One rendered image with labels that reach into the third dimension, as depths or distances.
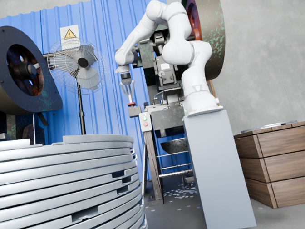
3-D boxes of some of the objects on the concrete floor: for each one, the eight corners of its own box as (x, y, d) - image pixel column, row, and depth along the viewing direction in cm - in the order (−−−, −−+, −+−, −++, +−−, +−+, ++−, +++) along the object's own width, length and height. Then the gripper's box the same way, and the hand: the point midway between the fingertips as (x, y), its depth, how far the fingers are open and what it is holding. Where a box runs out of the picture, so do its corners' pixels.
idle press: (-4, 238, 121) (-6, 0, 157) (-148, 262, 126) (-118, 26, 162) (92, 191, 271) (80, 75, 307) (24, 203, 275) (20, 87, 311)
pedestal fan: (124, 203, 155) (100, 27, 187) (58, 216, 148) (44, 31, 180) (127, 184, 277) (112, 79, 309) (91, 191, 270) (79, 83, 302)
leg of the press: (164, 204, 129) (142, 77, 148) (147, 207, 129) (127, 80, 148) (164, 183, 219) (150, 107, 238) (153, 185, 219) (140, 108, 238)
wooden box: (359, 193, 86) (330, 116, 93) (273, 208, 86) (251, 130, 93) (297, 181, 125) (280, 127, 132) (238, 191, 125) (224, 137, 132)
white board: (141, 198, 161) (144, 125, 173) (145, 188, 210) (147, 132, 222) (143, 198, 161) (146, 125, 173) (146, 188, 210) (148, 132, 222)
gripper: (115, 74, 146) (122, 105, 151) (133, 71, 145) (139, 102, 151) (117, 74, 153) (123, 103, 158) (133, 71, 153) (139, 101, 158)
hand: (130, 98), depth 154 cm, fingers closed
